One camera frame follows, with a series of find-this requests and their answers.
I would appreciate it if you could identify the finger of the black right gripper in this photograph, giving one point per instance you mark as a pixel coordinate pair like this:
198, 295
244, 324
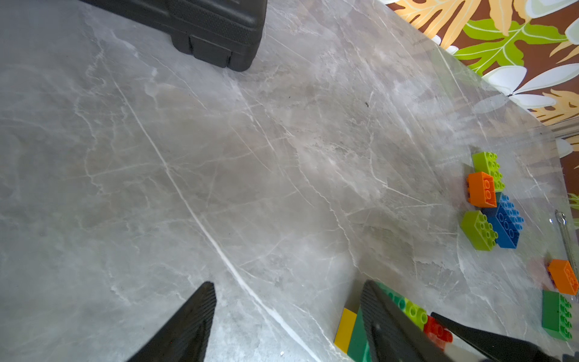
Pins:
494, 346

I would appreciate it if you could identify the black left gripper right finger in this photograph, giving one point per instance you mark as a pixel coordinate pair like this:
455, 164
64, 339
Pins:
391, 335

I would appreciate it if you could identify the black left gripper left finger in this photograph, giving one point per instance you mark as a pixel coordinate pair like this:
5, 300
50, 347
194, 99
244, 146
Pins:
186, 335

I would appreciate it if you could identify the lime green long lego brick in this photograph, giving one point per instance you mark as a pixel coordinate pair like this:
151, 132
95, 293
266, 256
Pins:
416, 314

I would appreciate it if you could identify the yellow lego brick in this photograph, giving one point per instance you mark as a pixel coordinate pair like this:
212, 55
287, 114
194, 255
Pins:
345, 330

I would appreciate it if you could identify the red lego brick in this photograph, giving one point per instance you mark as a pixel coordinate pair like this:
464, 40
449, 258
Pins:
437, 334

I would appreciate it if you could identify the lime green lego brick front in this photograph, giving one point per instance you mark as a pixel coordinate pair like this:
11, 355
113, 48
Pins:
479, 230

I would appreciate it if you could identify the dark blue upturned lego brick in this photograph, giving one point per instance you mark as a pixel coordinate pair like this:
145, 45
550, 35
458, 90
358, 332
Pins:
506, 221

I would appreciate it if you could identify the small dark green lego brick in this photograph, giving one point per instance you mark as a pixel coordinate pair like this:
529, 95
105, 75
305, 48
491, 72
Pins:
556, 315

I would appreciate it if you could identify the small orange upturned lego brick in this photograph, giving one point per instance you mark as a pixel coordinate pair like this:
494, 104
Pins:
563, 276

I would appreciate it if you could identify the silver combination wrench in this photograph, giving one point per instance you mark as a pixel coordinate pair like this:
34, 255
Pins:
566, 237

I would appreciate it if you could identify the black plastic tool case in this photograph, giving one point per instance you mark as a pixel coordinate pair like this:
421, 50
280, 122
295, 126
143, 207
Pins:
223, 33

